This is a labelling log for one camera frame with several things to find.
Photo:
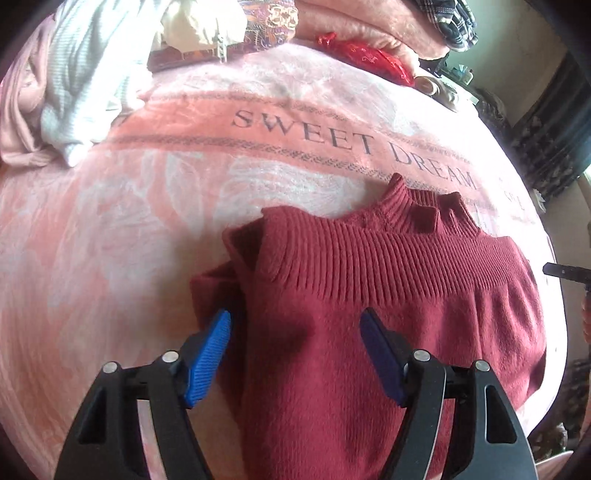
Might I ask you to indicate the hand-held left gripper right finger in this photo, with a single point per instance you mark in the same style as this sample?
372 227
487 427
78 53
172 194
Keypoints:
381 355

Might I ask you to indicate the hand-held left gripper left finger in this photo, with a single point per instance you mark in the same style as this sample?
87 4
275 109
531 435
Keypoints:
207 360

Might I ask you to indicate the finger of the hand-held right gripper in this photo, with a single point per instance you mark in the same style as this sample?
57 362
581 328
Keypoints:
565 272

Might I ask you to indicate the dark red knit sweater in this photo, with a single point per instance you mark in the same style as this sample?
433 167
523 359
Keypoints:
351 295

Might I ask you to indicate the dark patterned curtain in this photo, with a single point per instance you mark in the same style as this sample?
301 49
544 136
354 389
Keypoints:
554 138

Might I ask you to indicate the pink printed blanket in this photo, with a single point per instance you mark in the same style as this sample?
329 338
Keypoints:
138 221

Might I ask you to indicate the beige shiny cloth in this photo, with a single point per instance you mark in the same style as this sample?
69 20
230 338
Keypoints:
438 92

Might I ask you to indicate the plaid cloth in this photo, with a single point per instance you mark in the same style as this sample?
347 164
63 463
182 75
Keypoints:
452 23

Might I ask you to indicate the red pouch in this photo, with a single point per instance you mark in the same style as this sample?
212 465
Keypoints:
369 55

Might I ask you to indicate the white ribbed garment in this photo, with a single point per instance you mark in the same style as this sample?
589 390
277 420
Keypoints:
78 83

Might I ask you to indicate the pink garment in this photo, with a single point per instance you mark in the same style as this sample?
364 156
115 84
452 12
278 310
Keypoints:
18 115

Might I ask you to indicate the folded pink fluffy blanket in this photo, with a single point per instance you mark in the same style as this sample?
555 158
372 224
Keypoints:
360 23

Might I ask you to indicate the cream cloth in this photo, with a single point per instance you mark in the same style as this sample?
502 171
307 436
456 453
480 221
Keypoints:
198 27

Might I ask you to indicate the patterned cushion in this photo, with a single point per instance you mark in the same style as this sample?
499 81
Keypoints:
272 23

